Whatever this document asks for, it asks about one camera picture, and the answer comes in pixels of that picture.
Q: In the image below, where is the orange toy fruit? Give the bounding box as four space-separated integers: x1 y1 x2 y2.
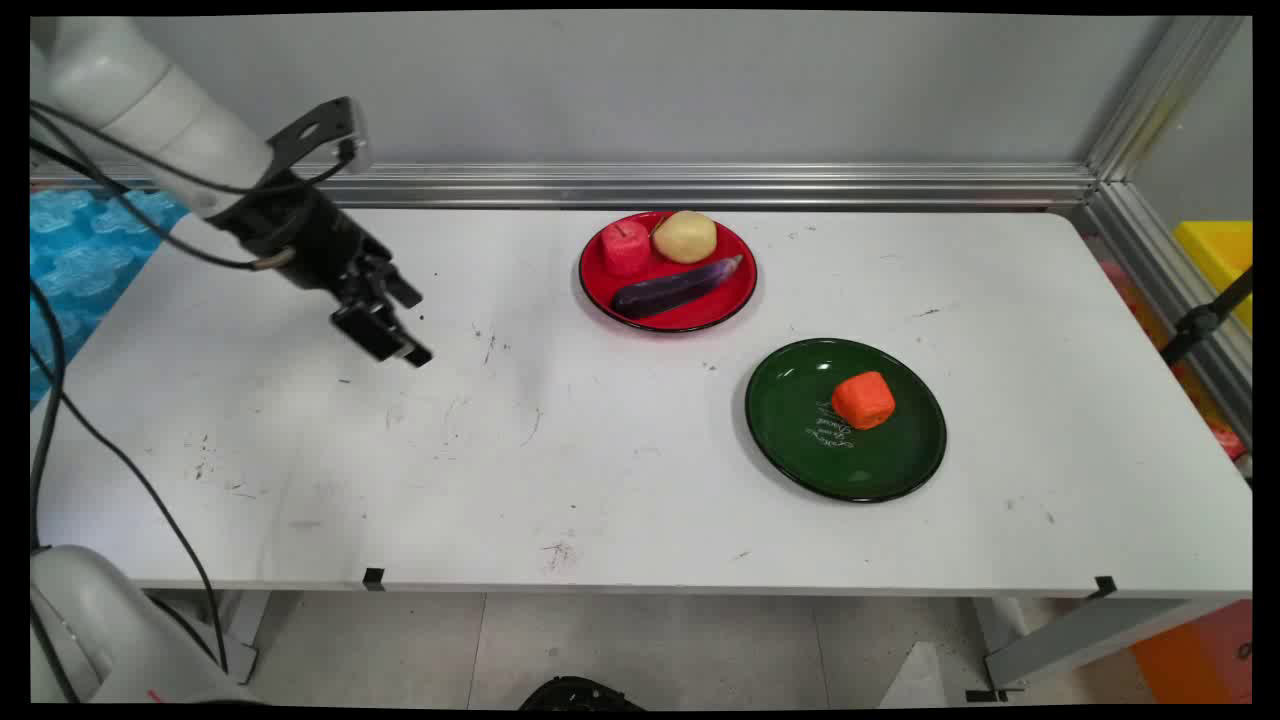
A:
831 371 898 432

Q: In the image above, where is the side aluminium frame rail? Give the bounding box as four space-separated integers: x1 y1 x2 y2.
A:
1072 180 1253 446

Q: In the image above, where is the yellow toy potato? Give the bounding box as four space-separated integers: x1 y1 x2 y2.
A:
652 210 719 266

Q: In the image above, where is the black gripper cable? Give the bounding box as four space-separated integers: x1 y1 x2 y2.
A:
30 135 299 673

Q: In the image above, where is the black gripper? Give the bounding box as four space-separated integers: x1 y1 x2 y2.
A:
205 170 434 369

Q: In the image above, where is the small red object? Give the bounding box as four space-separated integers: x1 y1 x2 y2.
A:
1204 420 1248 462

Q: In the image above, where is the grey table leg bar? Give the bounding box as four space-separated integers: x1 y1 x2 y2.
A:
984 597 1219 693

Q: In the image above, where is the horizontal aluminium frame rail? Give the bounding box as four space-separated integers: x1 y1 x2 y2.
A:
30 162 1098 212

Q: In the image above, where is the black stand clamp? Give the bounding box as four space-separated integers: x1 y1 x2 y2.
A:
1159 265 1253 367

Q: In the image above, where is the upright aluminium frame post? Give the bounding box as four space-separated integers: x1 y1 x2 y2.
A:
1084 15 1247 183

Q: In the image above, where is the red toy apple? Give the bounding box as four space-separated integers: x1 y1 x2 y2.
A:
600 220 655 280

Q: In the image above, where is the yellow plastic box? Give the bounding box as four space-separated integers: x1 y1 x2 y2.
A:
1172 220 1253 333

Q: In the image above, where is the orange box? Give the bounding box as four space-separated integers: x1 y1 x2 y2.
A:
1130 600 1253 705

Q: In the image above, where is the purple toy eggplant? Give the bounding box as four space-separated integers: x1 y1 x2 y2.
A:
611 254 746 321

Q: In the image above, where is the black camera cable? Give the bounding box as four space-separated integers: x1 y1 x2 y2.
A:
30 100 358 197

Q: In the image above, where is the black round floor object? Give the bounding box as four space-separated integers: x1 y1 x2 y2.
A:
518 676 647 712

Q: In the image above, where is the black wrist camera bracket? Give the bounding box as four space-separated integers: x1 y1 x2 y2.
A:
265 96 374 187

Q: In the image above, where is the white table leg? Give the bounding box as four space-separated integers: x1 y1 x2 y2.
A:
218 590 273 687

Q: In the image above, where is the dark green plate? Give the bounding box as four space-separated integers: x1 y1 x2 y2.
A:
744 338 948 504

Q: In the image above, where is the red plate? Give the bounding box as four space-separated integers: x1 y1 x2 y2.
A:
578 210 759 334

